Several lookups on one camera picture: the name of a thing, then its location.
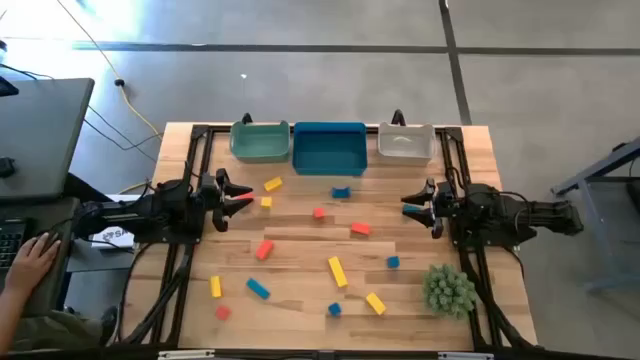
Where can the person's hand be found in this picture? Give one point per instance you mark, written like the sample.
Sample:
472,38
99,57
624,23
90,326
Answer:
30,265

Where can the blue-grey metal table frame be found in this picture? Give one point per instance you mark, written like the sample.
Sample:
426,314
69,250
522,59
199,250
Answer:
595,169

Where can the black aluminium table frame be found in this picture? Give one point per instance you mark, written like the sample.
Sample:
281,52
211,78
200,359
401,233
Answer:
180,260

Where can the person's leg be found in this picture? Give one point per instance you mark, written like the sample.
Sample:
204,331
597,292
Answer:
60,330

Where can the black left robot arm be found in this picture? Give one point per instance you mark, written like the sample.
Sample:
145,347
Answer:
165,205

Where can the small red cube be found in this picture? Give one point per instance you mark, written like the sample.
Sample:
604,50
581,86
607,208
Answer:
223,313
319,213

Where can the green artificial plant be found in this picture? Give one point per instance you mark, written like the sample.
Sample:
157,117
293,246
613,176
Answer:
449,292

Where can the yellow rectangular block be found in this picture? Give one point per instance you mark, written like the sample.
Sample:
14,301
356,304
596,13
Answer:
215,287
376,303
273,184

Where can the red rectangular block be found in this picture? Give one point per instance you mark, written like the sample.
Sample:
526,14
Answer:
360,229
264,250
246,196

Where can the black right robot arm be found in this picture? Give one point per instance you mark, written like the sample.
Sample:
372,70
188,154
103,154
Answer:
500,207

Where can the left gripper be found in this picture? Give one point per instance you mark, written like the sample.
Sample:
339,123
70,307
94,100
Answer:
212,200

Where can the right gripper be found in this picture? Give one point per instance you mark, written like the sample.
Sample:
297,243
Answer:
445,205

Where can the small blue cube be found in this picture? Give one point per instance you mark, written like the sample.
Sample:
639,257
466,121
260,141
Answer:
334,309
393,262

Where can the small yellow cube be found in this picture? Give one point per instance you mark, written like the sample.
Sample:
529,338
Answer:
266,202

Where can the person's forearm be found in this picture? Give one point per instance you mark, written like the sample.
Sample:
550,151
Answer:
10,320

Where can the black clamp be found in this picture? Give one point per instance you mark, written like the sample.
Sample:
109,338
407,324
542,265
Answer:
398,118
247,119

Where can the white printed paper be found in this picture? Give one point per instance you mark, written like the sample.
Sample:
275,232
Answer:
112,235

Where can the black desk device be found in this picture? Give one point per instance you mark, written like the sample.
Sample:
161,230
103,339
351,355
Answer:
7,87

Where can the black keyboard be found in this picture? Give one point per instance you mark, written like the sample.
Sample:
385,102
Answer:
11,242

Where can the white bracket plate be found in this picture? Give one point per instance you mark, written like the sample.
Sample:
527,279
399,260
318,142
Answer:
185,355
465,356

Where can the long blue block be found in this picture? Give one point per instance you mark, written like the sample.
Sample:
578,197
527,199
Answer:
258,289

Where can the green plastic bin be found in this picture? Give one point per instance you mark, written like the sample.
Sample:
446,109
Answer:
260,145

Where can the blue plastic bin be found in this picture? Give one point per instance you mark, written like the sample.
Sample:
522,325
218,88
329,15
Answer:
330,150

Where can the dark grey desk top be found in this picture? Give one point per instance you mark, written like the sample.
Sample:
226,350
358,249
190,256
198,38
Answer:
62,280

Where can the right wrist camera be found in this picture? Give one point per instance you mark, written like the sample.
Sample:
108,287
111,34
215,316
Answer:
450,201

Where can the white plastic bin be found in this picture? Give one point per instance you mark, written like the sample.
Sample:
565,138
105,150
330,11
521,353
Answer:
405,147

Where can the long yellow block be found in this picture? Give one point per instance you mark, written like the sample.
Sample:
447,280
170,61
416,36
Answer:
338,271

